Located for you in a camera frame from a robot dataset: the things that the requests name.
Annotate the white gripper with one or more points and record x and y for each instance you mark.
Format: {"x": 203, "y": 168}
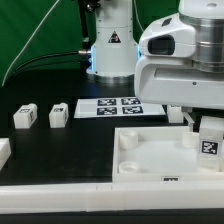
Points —
{"x": 172, "y": 81}

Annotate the white square tabletop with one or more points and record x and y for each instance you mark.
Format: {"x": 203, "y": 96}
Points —
{"x": 154, "y": 154}

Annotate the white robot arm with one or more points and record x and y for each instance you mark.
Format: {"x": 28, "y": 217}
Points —
{"x": 115, "y": 53}

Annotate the white L-shaped fence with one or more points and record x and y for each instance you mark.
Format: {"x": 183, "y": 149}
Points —
{"x": 111, "y": 196}

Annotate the white sheet with tags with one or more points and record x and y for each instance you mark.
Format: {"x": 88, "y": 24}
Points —
{"x": 115, "y": 107}

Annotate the green backdrop curtain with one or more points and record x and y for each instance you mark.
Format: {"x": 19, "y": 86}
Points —
{"x": 31, "y": 28}

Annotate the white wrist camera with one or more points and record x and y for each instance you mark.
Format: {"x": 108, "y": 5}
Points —
{"x": 168, "y": 41}

